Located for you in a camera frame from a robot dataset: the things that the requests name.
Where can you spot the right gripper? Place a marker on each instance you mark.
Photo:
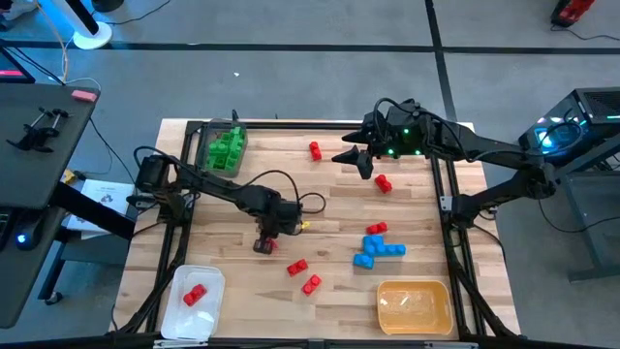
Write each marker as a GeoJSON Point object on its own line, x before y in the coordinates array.
{"type": "Point", "coordinates": [407, 143]}

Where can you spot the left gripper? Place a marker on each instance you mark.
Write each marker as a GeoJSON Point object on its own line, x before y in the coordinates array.
{"type": "Point", "coordinates": [283, 220]}

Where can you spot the red toy building block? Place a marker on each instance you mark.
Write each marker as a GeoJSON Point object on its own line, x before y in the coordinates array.
{"type": "Point", "coordinates": [297, 267]}
{"type": "Point", "coordinates": [377, 228]}
{"type": "Point", "coordinates": [311, 285]}
{"type": "Point", "coordinates": [315, 151]}
{"type": "Point", "coordinates": [195, 295]}
{"type": "Point", "coordinates": [273, 244]}
{"type": "Point", "coordinates": [383, 183]}

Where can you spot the long blue toy building block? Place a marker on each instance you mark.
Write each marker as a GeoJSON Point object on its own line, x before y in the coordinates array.
{"type": "Point", "coordinates": [394, 250]}

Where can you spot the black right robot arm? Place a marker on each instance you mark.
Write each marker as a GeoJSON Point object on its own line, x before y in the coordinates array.
{"type": "Point", "coordinates": [499, 148]}

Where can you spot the white plastic bin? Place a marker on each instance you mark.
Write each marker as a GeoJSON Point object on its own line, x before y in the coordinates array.
{"type": "Point", "coordinates": [194, 322]}

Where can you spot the clear grey plastic bin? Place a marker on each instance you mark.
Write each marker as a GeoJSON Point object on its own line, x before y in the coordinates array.
{"type": "Point", "coordinates": [202, 145]}

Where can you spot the yellow plastic bin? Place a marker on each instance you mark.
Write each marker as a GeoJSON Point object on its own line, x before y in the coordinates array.
{"type": "Point", "coordinates": [414, 310]}

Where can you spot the white paper manual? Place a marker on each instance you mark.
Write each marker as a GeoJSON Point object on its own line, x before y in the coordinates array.
{"type": "Point", "coordinates": [104, 199]}

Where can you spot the small yellow object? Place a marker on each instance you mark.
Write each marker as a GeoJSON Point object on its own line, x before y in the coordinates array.
{"type": "Point", "coordinates": [69, 176]}

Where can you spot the pink eraser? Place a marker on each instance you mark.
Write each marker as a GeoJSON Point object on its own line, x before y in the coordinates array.
{"type": "Point", "coordinates": [84, 95]}

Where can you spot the black desk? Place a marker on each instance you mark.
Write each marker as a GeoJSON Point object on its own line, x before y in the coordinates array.
{"type": "Point", "coordinates": [43, 160]}

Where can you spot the black computer mouse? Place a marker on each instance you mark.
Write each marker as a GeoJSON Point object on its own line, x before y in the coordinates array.
{"type": "Point", "coordinates": [26, 237]}

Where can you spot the desktop computer tower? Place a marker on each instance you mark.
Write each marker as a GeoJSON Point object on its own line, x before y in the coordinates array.
{"type": "Point", "coordinates": [596, 104]}

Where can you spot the grey metal side table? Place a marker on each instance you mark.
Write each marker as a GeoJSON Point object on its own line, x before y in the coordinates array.
{"type": "Point", "coordinates": [596, 203]}

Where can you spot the red and black device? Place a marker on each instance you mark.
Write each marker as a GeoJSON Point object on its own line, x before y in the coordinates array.
{"type": "Point", "coordinates": [571, 10]}

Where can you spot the black clamp tool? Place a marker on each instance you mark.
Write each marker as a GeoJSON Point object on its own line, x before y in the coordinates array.
{"type": "Point", "coordinates": [34, 138]}

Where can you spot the white floor stand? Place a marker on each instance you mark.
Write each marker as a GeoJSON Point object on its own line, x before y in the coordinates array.
{"type": "Point", "coordinates": [92, 36]}

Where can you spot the black round stand base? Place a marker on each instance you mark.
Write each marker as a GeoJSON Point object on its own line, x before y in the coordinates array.
{"type": "Point", "coordinates": [106, 5]}

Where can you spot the computer monitor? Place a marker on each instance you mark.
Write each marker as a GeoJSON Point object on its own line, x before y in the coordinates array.
{"type": "Point", "coordinates": [12, 65]}

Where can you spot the person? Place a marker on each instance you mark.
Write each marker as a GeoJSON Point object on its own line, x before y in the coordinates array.
{"type": "Point", "coordinates": [14, 9]}

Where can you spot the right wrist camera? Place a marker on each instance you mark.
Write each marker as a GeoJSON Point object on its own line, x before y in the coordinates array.
{"type": "Point", "coordinates": [402, 116]}

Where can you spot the black aluminium table frame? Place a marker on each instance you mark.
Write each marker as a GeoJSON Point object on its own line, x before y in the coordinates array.
{"type": "Point", "coordinates": [290, 125]}

